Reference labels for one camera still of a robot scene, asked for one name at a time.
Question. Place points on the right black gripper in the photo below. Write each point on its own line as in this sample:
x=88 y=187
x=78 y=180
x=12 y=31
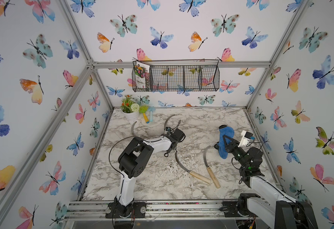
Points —
x=233 y=147

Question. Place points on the blue rag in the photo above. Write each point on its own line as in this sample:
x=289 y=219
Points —
x=224 y=139

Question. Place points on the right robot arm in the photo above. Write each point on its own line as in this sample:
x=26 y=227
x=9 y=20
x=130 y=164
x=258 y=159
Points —
x=272 y=205

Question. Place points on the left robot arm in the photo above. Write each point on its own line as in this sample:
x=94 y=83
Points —
x=134 y=159

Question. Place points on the light blue toy tool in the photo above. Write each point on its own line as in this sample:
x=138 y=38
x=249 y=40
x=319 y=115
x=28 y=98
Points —
x=151 y=112

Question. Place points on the green yellow toy brush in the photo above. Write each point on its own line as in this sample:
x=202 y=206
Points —
x=143 y=110

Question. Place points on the potted artificial plant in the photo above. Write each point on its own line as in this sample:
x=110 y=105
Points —
x=130 y=108

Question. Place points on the colourful booklet in basket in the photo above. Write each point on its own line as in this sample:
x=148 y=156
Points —
x=142 y=74

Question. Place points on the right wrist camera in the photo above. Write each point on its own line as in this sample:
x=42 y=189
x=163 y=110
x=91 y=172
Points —
x=247 y=139

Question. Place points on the black wire basket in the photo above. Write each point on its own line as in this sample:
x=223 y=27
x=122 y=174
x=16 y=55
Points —
x=181 y=76

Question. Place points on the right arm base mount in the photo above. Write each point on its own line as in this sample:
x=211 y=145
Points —
x=239 y=207

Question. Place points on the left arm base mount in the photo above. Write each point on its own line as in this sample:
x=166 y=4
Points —
x=127 y=209

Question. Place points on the aluminium front rail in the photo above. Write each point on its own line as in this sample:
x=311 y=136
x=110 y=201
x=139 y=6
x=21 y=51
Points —
x=157 y=210

